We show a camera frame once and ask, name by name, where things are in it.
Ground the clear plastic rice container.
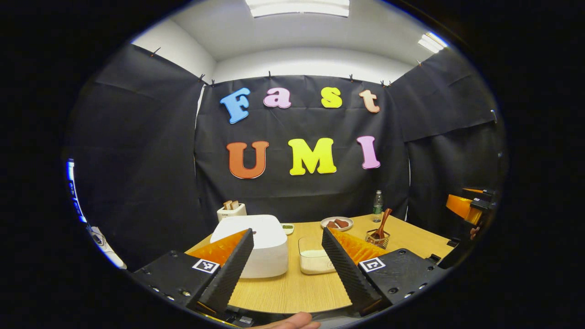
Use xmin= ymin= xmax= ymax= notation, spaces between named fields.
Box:
xmin=298 ymin=236 xmax=337 ymax=275

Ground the long ceiling light panel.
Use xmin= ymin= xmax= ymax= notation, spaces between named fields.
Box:
xmin=245 ymin=0 xmax=350 ymax=18

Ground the computer monitor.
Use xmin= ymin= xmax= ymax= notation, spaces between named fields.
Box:
xmin=66 ymin=159 xmax=87 ymax=223

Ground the white toaster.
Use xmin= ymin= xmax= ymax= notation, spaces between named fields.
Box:
xmin=217 ymin=203 xmax=247 ymax=223

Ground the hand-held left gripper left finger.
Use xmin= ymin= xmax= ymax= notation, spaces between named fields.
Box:
xmin=132 ymin=228 xmax=255 ymax=315

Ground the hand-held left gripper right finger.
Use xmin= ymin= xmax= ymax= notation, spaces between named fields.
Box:
xmin=321 ymin=227 xmax=448 ymax=317

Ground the white side desk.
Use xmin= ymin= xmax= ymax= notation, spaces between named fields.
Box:
xmin=86 ymin=224 xmax=128 ymax=270

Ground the brown wooden spoon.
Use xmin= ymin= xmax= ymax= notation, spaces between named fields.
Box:
xmin=371 ymin=208 xmax=393 ymax=240

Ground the metal wire chopstick holder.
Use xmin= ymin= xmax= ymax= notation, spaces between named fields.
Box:
xmin=365 ymin=229 xmax=390 ymax=249

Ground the black backdrop cloth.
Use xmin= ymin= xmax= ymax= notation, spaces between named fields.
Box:
xmin=64 ymin=43 xmax=509 ymax=270

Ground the white rice cooker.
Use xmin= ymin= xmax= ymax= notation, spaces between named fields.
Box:
xmin=210 ymin=215 xmax=289 ymax=279

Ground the white round plate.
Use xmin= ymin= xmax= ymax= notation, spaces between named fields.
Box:
xmin=320 ymin=217 xmax=354 ymax=231

